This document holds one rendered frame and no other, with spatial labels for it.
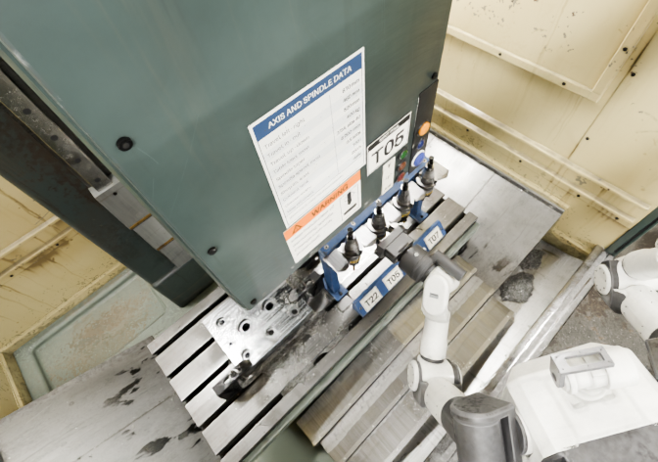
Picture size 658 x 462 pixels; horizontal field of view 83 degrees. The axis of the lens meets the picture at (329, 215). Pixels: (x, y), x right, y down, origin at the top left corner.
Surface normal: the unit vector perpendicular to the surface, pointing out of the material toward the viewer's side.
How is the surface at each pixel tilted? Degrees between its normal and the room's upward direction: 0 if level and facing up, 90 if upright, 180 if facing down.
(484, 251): 24
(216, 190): 90
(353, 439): 7
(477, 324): 8
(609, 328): 0
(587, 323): 0
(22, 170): 90
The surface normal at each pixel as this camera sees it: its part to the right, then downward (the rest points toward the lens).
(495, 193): -0.38, -0.22
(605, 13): -0.73, 0.62
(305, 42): 0.68, 0.59
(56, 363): -0.09, -0.52
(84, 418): 0.22, -0.72
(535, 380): -0.29, -0.67
